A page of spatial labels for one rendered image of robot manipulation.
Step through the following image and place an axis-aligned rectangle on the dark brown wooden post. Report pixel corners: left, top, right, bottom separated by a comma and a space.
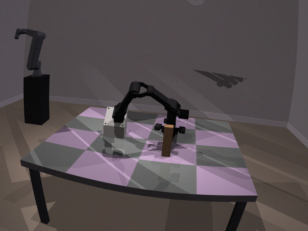
161, 124, 174, 157

